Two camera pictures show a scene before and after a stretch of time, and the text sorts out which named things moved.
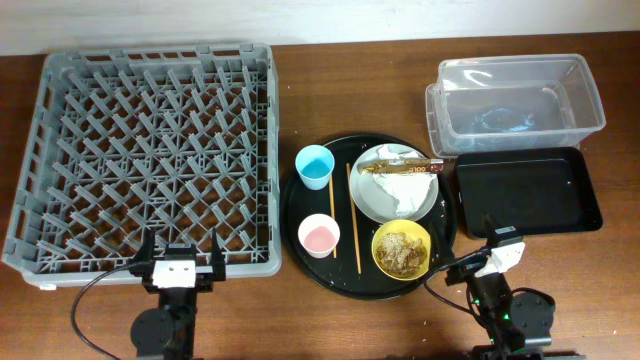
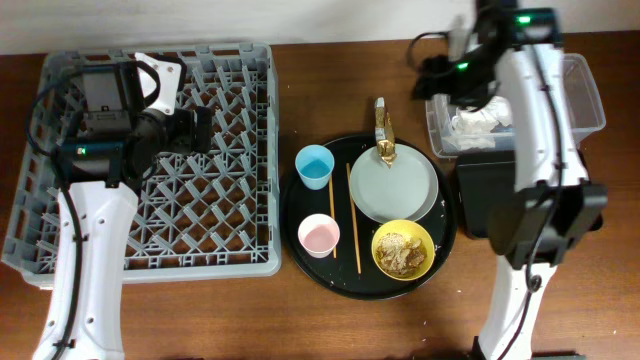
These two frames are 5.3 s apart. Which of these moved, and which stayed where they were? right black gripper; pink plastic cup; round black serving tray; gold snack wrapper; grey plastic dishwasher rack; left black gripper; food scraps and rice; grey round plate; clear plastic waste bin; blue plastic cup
Moved: gold snack wrapper; right black gripper; left black gripper
Stayed: clear plastic waste bin; grey plastic dishwasher rack; food scraps and rice; round black serving tray; pink plastic cup; grey round plate; blue plastic cup
